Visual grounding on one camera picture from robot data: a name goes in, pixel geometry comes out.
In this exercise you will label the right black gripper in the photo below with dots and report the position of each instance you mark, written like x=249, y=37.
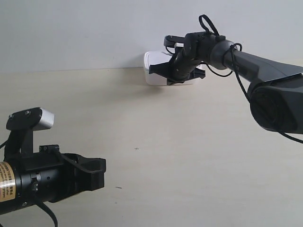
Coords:
x=179, y=69

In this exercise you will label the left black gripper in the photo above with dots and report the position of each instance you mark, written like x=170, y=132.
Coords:
x=53, y=176

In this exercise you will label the white lidded plastic container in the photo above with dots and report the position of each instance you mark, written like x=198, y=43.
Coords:
x=156, y=74

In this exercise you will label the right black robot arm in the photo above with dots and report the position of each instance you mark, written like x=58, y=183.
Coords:
x=275, y=92

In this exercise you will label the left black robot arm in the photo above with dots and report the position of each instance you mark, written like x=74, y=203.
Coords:
x=10, y=196

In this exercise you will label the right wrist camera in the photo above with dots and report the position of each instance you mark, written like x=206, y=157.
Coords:
x=171, y=40

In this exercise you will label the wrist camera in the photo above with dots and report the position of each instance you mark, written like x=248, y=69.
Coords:
x=22, y=125
x=171, y=40

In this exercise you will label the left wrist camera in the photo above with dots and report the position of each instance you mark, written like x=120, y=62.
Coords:
x=22, y=125

